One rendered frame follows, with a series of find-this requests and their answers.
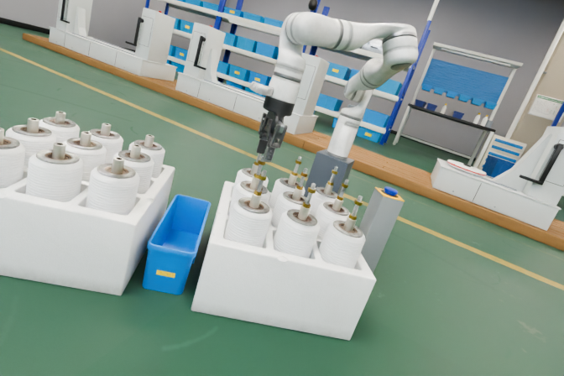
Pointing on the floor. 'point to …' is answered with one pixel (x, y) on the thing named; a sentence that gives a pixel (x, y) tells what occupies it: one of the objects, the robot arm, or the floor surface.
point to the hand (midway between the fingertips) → (264, 152)
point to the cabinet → (503, 150)
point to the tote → (496, 166)
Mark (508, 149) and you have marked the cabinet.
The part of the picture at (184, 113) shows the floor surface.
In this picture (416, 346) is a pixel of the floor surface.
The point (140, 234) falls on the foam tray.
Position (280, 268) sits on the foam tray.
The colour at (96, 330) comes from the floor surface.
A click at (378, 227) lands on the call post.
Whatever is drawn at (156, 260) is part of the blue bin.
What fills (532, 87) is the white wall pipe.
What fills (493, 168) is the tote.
